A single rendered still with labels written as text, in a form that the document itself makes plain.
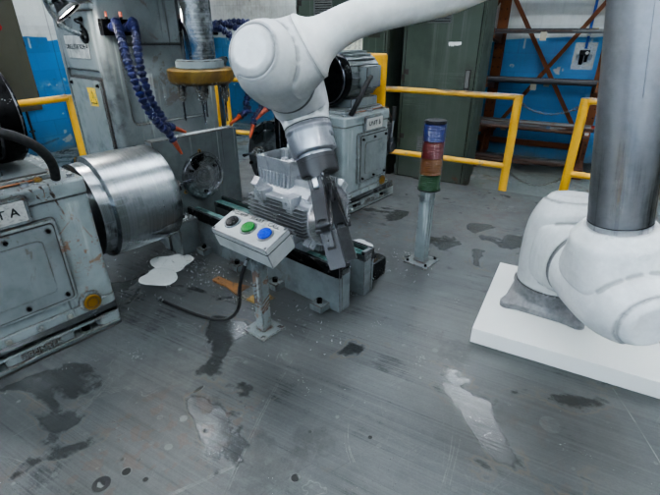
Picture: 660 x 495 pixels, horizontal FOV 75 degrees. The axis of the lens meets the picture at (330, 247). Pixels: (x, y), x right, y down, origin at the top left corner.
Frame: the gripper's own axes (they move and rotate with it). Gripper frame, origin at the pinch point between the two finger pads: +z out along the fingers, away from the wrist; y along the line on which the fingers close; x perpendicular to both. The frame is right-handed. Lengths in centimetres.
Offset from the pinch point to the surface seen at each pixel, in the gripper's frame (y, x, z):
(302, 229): 17.5, 10.8, -8.0
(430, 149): 37.0, -23.0, -19.7
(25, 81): 375, 393, -282
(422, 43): 326, -58, -148
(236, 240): 0.1, 20.1, -8.9
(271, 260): -1.9, 13.4, -3.2
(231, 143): 55, 37, -43
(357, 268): 29.2, 2.8, 5.2
